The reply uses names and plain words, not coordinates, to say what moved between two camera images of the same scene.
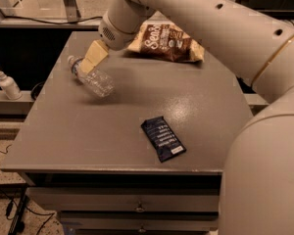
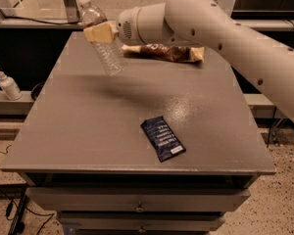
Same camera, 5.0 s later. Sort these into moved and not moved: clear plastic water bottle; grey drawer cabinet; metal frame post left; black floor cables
Moved: clear plastic water bottle
Not moved: metal frame post left; grey drawer cabinet; black floor cables
